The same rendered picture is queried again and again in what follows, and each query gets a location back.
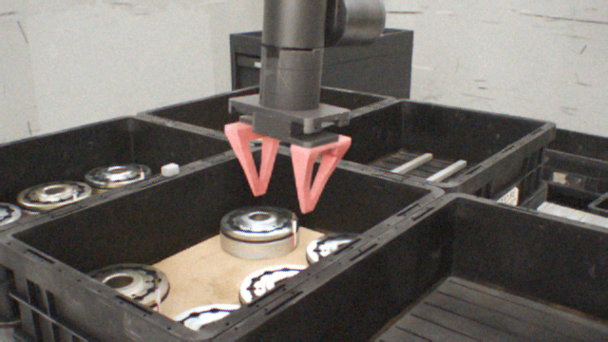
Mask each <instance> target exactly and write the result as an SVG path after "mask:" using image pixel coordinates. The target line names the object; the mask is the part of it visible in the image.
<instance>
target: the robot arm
mask: <svg viewBox="0 0 608 342"><path fill-rule="evenodd" d="M385 22H386V11H385V6H384V4H383V1H382V0H263V20H262V40H261V44H263V45H261V61H260V81H259V94H253V95H246V97H238V98H232V99H229V112H230V113H233V112H238V113H242V114H247V115H242V116H239V123H233V124H229V125H225V134H226V135H227V137H228V139H229V141H230V143H231V145H232V147H233V149H234V151H235V153H236V155H237V157H238V159H239V161H240V163H241V165H242V167H244V170H245V173H246V176H247V178H248V181H249V182H250V185H251V187H252V190H253V193H254V196H256V197H257V196H260V195H263V193H265V190H266V187H268V184H269V181H270V177H271V175H272V171H273V166H274V162H275V158H276V152H277V149H278V144H279V140H281V141H284V142H287V143H291V156H293V162H294V173H295V180H296V186H297V192H298V198H299V203H300V208H301V212H302V213H307V212H309V211H312V210H313V209H314V206H315V205H316V204H317V201H318V199H319V197H320V195H321V192H322V190H323V188H324V185H325V183H326V181H327V179H328V178H329V176H330V175H331V173H332V172H333V170H334V168H335V167H336V165H337V164H338V162H339V161H341V159H342V158H343V156H344V155H345V153H346V152H347V150H348V149H349V147H350V146H351V138H349V137H346V136H342V135H337V134H333V133H330V132H326V131H321V130H322V124H323V123H327V122H329V123H333V124H334V126H338V127H341V126H345V125H349V123H350V112H351V111H350V110H348V109H346V108H341V107H336V106H331V105H327V104H320V89H321V77H322V65H323V52H324V48H331V47H353V46H368V45H371V44H373V43H374V42H375V41H376V40H377V39H378V38H379V37H380V36H381V34H382V32H383V30H384V27H385ZM319 131H321V132H319ZM314 132H316V133H314ZM304 133H312V134H308V135H304ZM260 138H262V153H261V166H260V172H259V177H258V176H257V171H256V166H255V163H254V160H253V156H252V153H251V150H250V146H249V141H251V140H255V139H260ZM323 155H324V157H323V159H322V162H321V164H320V167H319V170H318V173H317V176H316V179H314V182H313V186H312V189H311V192H310V181H311V175H312V170H313V164H314V162H316V159H317V157H320V156H323Z"/></svg>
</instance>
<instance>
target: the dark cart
mask: <svg viewBox="0 0 608 342"><path fill-rule="evenodd" d="M229 37H230V59H231V86H232V90H237V89H241V88H245V87H250V86H257V85H259V81H260V61H261V45H263V44H261V40H262V30H259V31H250V32H241V33H233V34H232V33H231V34H229ZM413 42H414V30H407V29H398V28H384V30H383V32H382V34H381V36H380V37H379V38H378V39H377V40H376V41H375V42H374V43H373V44H371V45H368V46H353V47H331V48H324V52H323V65H322V77H321V85H322V86H327V87H334V88H341V89H347V90H354V91H360V92H368V93H373V94H380V95H386V97H392V98H395V99H396V100H409V94H410V78H411V60H413Z"/></svg>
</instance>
